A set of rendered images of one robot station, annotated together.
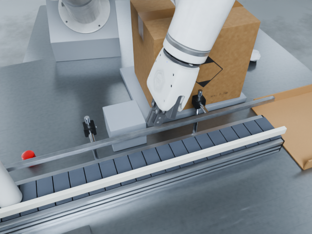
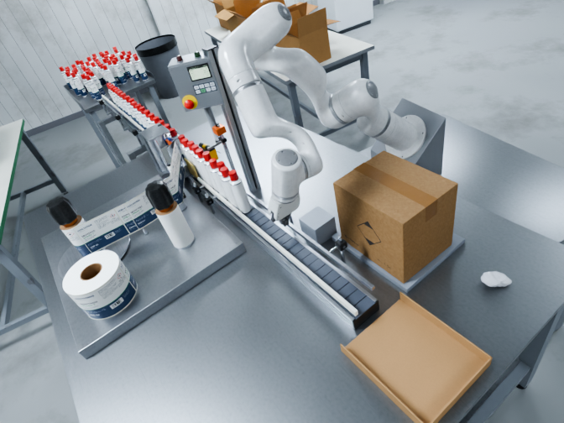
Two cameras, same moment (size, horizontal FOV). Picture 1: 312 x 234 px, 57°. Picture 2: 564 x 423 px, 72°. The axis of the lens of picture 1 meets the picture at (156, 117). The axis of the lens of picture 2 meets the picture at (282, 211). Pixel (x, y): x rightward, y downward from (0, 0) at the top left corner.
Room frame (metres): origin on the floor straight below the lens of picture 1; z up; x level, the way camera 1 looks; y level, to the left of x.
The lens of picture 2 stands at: (0.31, -0.98, 1.90)
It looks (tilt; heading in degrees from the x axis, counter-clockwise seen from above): 40 degrees down; 83
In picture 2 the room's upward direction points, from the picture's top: 16 degrees counter-clockwise
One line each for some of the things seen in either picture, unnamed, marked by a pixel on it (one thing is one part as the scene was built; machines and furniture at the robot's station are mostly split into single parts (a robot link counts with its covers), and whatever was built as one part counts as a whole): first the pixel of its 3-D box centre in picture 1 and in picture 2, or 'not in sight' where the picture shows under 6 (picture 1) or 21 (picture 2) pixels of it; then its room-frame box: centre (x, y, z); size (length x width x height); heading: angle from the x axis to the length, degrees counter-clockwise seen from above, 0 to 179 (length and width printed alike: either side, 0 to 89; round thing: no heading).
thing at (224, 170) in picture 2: not in sight; (231, 188); (0.30, 0.38, 0.98); 0.05 x 0.05 x 0.20
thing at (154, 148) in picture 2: not in sight; (166, 154); (0.05, 0.81, 1.01); 0.14 x 0.13 x 0.26; 109
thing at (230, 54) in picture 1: (187, 50); (393, 214); (0.78, -0.10, 0.99); 0.30 x 0.24 x 0.27; 108
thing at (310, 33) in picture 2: not in sight; (301, 35); (1.22, 2.07, 0.97); 0.51 x 0.42 x 0.37; 14
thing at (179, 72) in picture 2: not in sight; (198, 81); (0.33, 0.57, 1.38); 0.17 x 0.10 x 0.19; 164
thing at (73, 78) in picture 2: not in sight; (100, 70); (-0.44, 2.81, 0.98); 0.57 x 0.46 x 0.21; 19
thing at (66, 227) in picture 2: not in sight; (75, 227); (-0.34, 0.41, 1.04); 0.09 x 0.09 x 0.29
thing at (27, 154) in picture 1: (29, 158); not in sight; (0.47, 0.35, 0.85); 0.03 x 0.03 x 0.03
